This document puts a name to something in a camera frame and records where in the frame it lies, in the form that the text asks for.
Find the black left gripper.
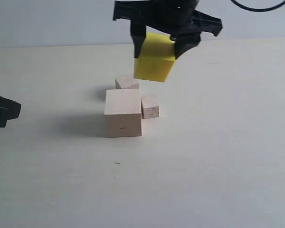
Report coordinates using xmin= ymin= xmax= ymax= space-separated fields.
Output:
xmin=0 ymin=96 xmax=22 ymax=128

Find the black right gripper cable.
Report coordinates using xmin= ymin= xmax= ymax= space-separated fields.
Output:
xmin=230 ymin=0 xmax=285 ymax=12

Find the small wooden cube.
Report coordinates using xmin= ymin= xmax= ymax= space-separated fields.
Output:
xmin=141 ymin=95 xmax=160 ymax=119

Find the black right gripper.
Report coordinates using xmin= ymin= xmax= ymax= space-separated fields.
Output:
xmin=113 ymin=0 xmax=223 ymax=59

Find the medium wooden cube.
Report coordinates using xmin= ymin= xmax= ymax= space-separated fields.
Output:
xmin=115 ymin=76 xmax=139 ymax=89

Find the large wooden cube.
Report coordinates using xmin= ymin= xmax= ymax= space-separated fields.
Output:
xmin=104 ymin=89 xmax=142 ymax=138

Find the yellow block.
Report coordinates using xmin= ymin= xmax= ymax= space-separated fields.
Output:
xmin=133 ymin=33 xmax=176 ymax=83

